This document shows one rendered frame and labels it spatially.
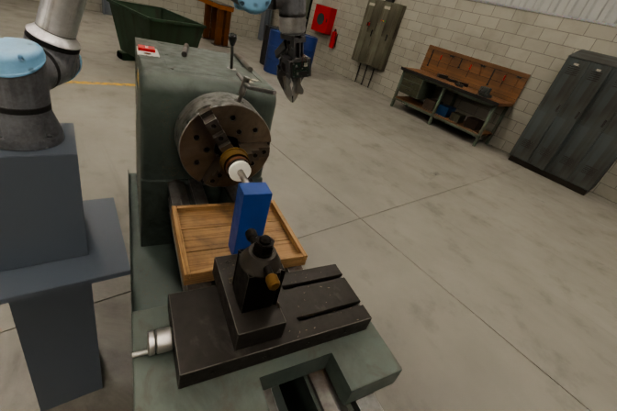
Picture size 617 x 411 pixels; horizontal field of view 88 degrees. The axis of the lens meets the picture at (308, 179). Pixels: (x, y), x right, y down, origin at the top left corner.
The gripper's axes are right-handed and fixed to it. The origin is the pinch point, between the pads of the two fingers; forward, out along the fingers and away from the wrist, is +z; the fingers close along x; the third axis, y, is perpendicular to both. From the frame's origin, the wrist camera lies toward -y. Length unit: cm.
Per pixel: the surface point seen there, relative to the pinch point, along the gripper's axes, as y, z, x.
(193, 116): -4.9, 3.2, -31.0
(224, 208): 4.6, 34.2, -27.9
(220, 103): -5.6, 0.4, -21.9
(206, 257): 26, 32, -38
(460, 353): 47, 157, 87
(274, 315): 58, 21, -28
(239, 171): 12.2, 15.3, -22.6
